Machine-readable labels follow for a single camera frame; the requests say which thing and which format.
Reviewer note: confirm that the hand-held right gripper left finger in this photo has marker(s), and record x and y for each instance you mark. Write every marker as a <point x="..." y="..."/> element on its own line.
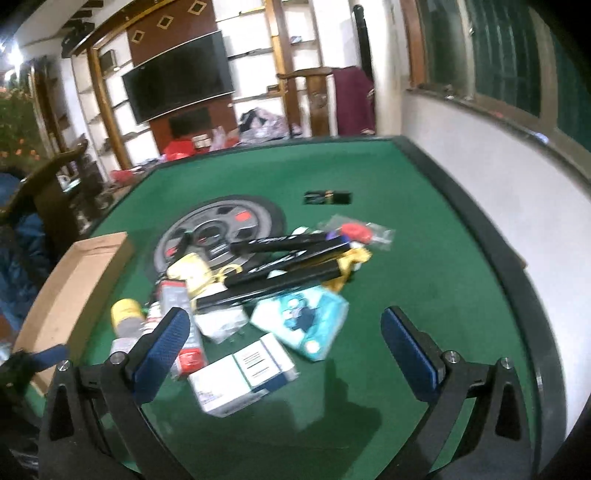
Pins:
<point x="161" y="355"/>

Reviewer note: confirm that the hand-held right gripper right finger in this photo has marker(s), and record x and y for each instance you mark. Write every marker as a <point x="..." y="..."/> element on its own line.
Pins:
<point x="411" y="355"/>

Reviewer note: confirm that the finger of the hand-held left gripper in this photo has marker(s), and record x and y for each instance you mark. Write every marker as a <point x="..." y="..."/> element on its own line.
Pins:
<point x="48" y="357"/>

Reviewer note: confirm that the white medicine bottle red label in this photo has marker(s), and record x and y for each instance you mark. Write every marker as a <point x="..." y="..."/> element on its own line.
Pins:
<point x="127" y="337"/>

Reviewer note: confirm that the yellow jar with foil top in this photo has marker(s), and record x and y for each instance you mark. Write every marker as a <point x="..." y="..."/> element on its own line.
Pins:
<point x="127" y="310"/>

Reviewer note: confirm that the red and grey long box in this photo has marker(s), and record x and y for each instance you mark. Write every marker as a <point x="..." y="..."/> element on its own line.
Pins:
<point x="174" y="295"/>

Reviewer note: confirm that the blue and white medicine box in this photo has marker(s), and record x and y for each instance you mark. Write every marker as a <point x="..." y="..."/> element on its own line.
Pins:
<point x="212" y="397"/>

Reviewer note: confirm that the white plug adapter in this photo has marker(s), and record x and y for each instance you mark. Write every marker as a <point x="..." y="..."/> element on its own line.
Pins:
<point x="221" y="325"/>

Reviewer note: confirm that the cardboard box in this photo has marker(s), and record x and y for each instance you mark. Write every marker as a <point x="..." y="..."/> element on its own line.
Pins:
<point x="69" y="286"/>

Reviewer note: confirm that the yellow foil packet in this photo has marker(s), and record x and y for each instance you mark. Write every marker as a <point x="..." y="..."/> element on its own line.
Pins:
<point x="355" y="261"/>

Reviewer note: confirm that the teal packet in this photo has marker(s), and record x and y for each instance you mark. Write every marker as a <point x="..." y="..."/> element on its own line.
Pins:
<point x="304" y="323"/>

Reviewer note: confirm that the clear bag with red item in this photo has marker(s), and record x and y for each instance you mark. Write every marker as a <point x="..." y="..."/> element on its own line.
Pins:
<point x="360" y="233"/>

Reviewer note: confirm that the black marker green caps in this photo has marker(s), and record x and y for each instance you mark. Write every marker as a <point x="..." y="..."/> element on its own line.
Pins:
<point x="286" y="276"/>

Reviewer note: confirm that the blue cloth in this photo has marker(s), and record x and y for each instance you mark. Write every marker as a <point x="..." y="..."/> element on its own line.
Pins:
<point x="25" y="249"/>

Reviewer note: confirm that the round table control panel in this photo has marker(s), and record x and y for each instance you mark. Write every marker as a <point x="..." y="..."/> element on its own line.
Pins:
<point x="217" y="221"/>

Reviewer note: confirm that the green mahjong table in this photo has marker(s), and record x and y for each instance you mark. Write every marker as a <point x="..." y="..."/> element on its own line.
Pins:
<point x="415" y="194"/>

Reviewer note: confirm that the dark wooden chair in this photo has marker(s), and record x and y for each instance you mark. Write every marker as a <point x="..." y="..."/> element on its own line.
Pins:
<point x="51" y="175"/>

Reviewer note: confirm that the pink plastic bag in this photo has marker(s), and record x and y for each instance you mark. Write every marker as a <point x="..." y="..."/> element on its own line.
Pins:
<point x="221" y="138"/>

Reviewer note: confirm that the flower mural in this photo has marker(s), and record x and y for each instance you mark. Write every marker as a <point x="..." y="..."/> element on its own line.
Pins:
<point x="16" y="124"/>

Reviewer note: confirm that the pile of clothes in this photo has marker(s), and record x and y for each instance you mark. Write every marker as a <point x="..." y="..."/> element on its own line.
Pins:
<point x="263" y="124"/>

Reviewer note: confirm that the maroon garment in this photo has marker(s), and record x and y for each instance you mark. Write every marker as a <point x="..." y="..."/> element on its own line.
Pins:
<point x="353" y="101"/>

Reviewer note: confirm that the wooden armchair carved back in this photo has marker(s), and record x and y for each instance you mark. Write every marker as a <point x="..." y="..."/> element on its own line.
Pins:
<point x="318" y="92"/>

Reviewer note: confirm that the flat screen television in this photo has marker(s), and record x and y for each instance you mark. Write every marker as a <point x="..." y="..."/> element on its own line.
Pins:
<point x="180" y="76"/>

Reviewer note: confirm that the window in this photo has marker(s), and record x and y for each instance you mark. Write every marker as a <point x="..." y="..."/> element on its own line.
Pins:
<point x="503" y="50"/>

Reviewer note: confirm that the floor standing air conditioner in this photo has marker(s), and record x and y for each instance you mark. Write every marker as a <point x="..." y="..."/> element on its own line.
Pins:
<point x="362" y="37"/>

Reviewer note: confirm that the wooden wall shelf unit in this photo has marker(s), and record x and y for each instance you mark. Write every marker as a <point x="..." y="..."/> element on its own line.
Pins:
<point x="175" y="18"/>

